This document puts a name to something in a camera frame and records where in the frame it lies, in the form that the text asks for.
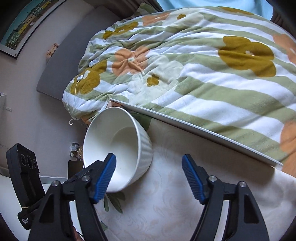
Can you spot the grey headboard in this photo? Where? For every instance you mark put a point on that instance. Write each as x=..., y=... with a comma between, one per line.
x=63, y=65

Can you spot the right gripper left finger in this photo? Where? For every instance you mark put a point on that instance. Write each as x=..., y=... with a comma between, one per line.
x=86, y=188

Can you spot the framed building picture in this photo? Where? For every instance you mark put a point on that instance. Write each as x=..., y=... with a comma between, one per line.
x=19, y=19

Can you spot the brown curtain left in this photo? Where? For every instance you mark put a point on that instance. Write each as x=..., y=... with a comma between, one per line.
x=124, y=8

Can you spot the wall power socket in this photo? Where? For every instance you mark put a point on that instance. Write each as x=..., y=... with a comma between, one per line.
x=75, y=151

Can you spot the floral striped blanket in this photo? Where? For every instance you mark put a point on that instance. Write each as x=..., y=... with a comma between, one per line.
x=229, y=71

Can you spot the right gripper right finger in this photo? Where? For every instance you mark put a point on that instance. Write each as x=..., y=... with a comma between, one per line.
x=244, y=219

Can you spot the light blue sheer curtain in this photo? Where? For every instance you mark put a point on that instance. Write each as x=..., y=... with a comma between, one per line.
x=258, y=7

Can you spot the cream floral tablecloth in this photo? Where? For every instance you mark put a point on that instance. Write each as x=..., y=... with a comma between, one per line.
x=161, y=206

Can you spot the white ribbed ceramic bowl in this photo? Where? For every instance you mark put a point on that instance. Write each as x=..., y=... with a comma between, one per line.
x=115, y=131

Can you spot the floral pillow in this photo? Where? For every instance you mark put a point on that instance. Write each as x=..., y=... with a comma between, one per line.
x=144, y=9

